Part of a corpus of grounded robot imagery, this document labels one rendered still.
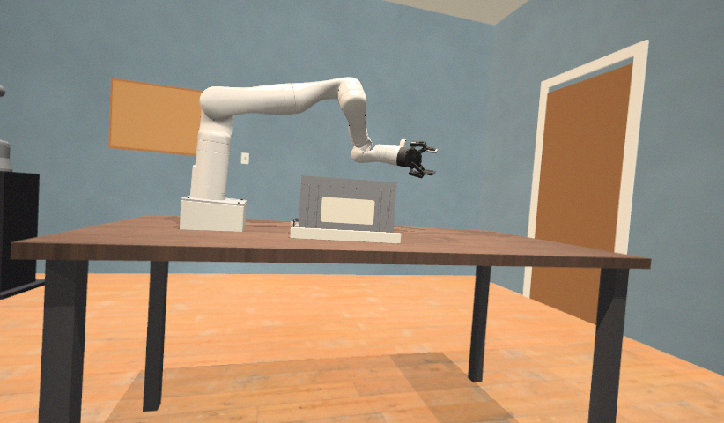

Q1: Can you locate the cream flat bar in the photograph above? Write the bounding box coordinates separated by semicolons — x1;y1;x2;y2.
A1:
290;222;401;244

